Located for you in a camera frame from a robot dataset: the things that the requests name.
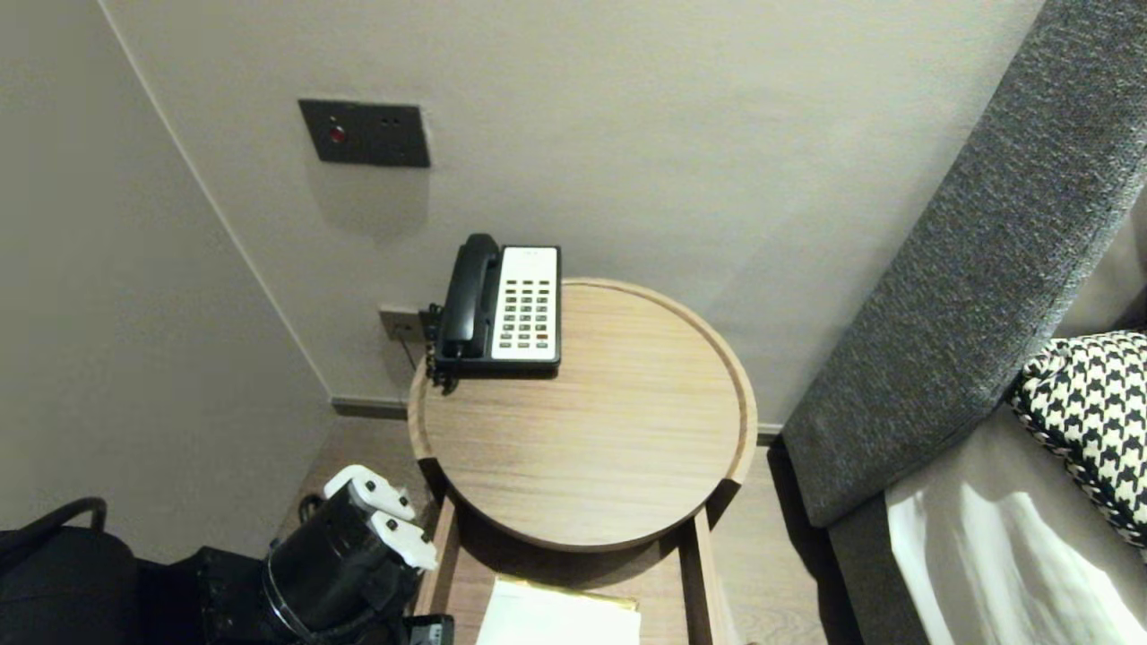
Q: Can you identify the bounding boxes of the black coiled telephone cord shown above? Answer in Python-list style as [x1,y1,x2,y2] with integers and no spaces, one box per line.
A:
[421,305,462,395]

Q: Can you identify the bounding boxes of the black-white houndstooth pillow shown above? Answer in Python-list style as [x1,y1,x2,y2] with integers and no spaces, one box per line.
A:
[1008,331,1147,549]

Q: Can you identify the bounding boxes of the grey fabric headboard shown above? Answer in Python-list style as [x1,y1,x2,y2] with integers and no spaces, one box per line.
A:
[781,0,1147,645]

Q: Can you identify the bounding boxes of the white bed sheet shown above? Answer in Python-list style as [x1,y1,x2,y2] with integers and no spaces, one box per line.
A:
[885,403,1147,645]

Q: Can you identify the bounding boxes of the black telephone handset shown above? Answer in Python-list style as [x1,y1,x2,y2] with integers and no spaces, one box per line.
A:
[441,233,501,359]

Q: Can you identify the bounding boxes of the brown wall baseboard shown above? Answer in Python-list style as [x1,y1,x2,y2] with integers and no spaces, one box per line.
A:
[332,397,785,447]

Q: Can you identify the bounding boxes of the black and white telephone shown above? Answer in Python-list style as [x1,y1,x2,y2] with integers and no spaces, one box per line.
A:
[430,244,564,375]

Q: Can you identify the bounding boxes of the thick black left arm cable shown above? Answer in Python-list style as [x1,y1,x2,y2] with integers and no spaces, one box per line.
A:
[0,497,108,543]

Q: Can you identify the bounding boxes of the white motor end cap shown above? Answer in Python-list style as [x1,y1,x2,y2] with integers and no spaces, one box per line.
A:
[323,464,440,572]

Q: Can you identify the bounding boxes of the round wooden side table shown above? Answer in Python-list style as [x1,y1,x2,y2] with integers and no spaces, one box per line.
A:
[407,278,759,553]

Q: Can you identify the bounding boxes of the dark wall switch panel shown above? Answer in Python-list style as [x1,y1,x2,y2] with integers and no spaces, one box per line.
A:
[298,99,432,169]

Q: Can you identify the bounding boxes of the gold tissue pack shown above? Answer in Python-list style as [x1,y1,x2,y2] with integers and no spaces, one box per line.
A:
[475,575,642,645]

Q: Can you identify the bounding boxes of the metal wall socket plate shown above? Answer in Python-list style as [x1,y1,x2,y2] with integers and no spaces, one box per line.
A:
[379,307,427,342]

